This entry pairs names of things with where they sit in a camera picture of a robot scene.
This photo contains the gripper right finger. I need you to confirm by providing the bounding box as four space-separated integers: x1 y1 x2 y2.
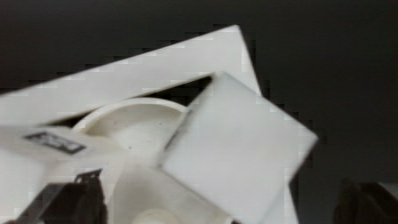
331 179 398 224

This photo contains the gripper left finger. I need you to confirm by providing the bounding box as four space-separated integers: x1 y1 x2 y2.
10 170 108 224

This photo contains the white right fence bar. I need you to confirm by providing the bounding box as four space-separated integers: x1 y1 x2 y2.
0 25 259 126

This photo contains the white stool leg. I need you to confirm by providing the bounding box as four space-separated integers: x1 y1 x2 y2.
0 126 125 224
159 73 317 224

